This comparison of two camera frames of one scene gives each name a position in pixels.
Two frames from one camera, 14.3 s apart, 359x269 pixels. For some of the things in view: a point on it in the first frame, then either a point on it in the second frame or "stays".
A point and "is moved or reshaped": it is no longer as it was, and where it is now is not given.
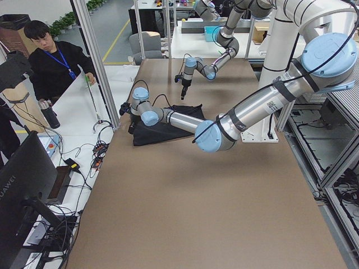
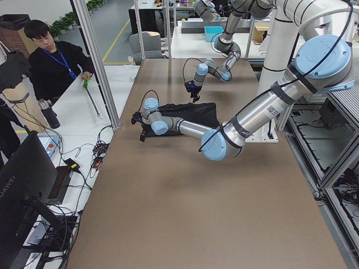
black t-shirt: [143, 134] is moved or reshaped
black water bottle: [49, 113] stays
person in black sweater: [55, 66] stays
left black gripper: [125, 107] -> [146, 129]
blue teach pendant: [49, 142] stays
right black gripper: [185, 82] -> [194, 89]
